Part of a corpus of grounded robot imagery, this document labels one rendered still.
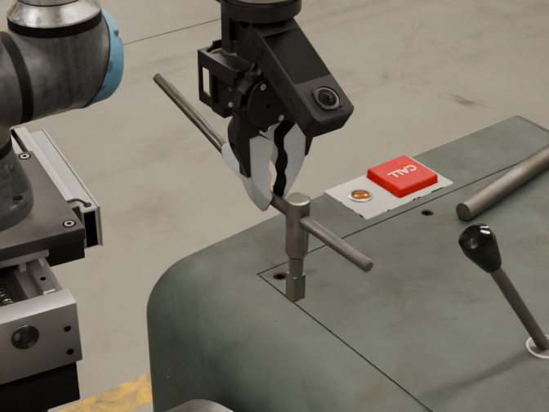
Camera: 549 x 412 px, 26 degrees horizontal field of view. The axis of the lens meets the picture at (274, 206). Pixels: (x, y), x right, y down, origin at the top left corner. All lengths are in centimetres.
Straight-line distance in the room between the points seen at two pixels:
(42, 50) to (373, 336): 56
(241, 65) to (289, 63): 6
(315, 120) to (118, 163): 301
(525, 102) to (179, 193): 137
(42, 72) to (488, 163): 55
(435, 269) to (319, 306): 14
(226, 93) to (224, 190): 273
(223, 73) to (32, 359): 54
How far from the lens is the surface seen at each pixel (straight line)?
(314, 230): 108
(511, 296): 110
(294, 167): 112
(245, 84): 105
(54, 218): 152
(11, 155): 152
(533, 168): 142
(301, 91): 100
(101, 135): 416
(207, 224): 364
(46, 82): 147
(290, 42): 103
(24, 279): 153
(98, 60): 149
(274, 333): 116
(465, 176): 142
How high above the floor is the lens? 197
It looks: 32 degrees down
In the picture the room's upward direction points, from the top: straight up
